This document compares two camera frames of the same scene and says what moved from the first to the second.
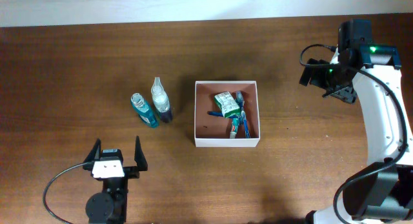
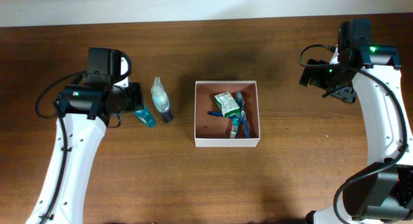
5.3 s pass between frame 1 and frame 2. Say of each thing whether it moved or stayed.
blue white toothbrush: stayed
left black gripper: moved
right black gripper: stayed
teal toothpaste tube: stayed
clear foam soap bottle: stayed
